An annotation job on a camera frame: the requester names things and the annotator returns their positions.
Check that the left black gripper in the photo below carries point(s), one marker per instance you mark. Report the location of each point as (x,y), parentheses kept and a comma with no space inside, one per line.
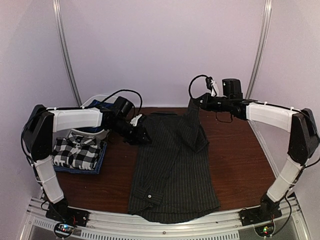
(137,136)

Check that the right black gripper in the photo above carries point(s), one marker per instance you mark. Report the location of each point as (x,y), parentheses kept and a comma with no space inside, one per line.
(206,103)

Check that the dark grey pinstriped shirt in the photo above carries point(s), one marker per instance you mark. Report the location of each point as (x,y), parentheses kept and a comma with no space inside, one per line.
(172,182)

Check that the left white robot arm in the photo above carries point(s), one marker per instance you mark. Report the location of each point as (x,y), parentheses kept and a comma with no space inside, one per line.
(37,135)

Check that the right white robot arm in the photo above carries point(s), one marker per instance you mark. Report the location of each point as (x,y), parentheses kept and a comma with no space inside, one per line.
(304,138)

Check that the white plastic basket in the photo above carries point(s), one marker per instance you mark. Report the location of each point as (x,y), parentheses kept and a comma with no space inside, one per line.
(101,135)

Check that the blue plaid shirt in basket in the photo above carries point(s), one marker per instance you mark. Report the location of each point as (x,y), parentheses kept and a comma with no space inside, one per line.
(94,130)

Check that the blue folded shirt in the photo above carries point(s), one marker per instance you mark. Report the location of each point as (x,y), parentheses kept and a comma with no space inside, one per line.
(96,170)

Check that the black white checkered folded shirt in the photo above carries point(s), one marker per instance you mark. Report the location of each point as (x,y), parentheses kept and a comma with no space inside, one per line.
(77,152)

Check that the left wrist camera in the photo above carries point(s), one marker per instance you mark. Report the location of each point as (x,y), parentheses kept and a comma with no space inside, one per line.
(138,119)

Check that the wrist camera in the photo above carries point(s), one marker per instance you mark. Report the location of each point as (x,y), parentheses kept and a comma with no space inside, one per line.
(138,119)
(212,86)

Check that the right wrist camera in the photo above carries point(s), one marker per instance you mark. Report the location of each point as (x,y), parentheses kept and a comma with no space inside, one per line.
(212,86)

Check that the right aluminium corner post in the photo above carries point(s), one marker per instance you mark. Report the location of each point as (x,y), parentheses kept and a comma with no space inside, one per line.
(264,32)

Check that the aluminium corner post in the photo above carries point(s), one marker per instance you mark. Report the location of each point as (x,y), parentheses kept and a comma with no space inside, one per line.
(64,50)
(264,32)

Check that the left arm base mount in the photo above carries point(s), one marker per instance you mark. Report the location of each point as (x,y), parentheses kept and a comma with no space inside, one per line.
(61,212)

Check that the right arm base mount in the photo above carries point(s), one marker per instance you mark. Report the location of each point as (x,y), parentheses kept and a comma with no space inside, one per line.
(266,211)

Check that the front aluminium rail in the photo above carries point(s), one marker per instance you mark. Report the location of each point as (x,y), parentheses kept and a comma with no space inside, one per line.
(222,225)

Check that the left aluminium corner post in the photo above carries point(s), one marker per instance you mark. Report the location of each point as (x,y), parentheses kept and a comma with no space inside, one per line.
(64,50)

